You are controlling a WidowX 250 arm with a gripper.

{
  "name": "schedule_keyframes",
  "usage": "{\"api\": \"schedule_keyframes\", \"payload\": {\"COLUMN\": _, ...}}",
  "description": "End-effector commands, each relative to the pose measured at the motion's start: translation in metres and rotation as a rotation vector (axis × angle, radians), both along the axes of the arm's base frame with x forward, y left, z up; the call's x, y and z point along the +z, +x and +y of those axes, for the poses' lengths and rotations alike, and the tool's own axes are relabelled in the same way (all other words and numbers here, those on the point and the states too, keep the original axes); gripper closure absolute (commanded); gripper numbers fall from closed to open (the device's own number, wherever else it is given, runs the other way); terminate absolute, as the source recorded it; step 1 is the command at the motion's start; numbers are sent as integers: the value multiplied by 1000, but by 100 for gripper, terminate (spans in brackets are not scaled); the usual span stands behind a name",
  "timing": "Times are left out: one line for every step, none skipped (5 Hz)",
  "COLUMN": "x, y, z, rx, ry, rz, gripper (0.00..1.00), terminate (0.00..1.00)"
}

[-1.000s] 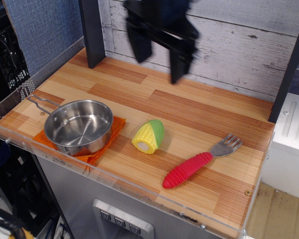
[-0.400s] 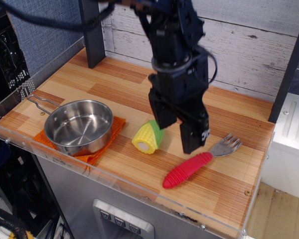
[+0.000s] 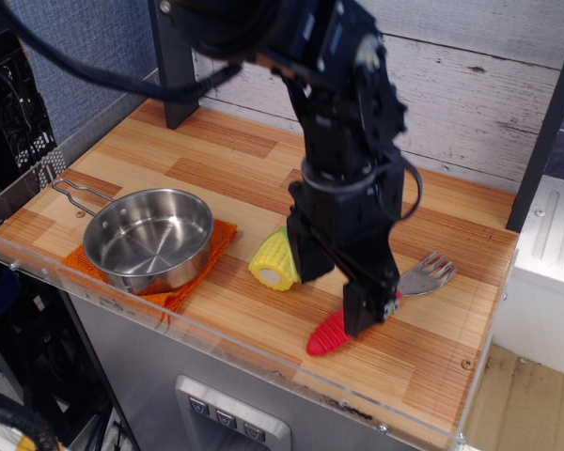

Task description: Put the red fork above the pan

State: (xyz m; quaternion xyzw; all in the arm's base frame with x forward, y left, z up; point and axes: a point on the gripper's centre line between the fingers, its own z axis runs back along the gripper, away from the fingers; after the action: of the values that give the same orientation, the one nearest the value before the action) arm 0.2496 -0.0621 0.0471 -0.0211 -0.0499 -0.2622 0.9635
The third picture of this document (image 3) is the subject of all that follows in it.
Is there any yellow green toy corn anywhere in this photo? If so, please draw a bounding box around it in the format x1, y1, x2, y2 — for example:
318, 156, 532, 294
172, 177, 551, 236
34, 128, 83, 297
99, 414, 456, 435
248, 226, 300, 291

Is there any dark grey right post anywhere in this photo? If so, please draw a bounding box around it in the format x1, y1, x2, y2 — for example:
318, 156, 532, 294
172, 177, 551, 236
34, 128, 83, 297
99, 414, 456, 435
506, 62, 564, 232

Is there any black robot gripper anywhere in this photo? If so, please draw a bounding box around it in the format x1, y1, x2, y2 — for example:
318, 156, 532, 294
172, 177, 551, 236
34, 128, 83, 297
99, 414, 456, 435
287, 163, 404, 337

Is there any white side cabinet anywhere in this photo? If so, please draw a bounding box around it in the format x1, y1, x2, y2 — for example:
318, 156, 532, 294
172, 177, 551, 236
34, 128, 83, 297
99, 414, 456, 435
493, 176, 564, 373

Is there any silver dispenser button panel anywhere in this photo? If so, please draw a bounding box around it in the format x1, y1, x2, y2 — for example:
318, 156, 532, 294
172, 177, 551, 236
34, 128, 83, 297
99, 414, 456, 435
175, 375, 292, 450

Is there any orange knitted cloth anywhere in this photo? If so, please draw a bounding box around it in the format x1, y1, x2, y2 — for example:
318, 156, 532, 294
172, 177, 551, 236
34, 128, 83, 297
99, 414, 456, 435
62, 219, 238, 312

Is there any silver toy fridge cabinet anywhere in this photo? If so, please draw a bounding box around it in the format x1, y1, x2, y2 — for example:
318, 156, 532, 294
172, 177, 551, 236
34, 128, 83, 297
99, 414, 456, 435
68, 290, 433, 451

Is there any clear acrylic guard rail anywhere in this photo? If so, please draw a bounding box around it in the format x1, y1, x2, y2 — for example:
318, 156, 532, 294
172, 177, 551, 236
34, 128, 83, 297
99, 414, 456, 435
0, 70, 521, 451

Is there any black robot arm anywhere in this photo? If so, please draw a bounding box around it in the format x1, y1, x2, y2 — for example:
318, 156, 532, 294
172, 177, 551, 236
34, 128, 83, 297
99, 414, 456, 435
158, 1, 411, 336

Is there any dark grey left post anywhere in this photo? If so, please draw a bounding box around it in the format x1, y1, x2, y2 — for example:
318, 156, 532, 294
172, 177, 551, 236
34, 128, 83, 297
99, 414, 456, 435
148, 0, 199, 130

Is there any red handled metal fork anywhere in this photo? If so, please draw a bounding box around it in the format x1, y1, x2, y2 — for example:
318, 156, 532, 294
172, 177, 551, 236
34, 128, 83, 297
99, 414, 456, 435
306, 252, 458, 356

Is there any black equipment rack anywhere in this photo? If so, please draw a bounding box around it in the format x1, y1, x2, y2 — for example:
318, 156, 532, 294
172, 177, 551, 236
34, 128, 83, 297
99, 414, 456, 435
0, 23, 56, 192

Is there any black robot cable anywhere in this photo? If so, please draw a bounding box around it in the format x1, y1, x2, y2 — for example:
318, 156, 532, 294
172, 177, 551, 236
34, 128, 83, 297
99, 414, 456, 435
0, 0, 243, 105

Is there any dark grey post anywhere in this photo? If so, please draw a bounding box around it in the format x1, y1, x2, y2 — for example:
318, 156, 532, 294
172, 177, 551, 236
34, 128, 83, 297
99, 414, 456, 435
506, 62, 564, 232
148, 0, 199, 130

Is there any stainless steel pan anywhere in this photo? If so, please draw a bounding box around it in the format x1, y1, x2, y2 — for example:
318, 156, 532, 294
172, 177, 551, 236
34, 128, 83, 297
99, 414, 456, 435
53, 178, 214, 295

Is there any blue fabric panel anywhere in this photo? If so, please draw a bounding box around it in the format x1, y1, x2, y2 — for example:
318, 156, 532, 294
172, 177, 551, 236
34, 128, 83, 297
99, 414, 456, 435
8, 0, 157, 143

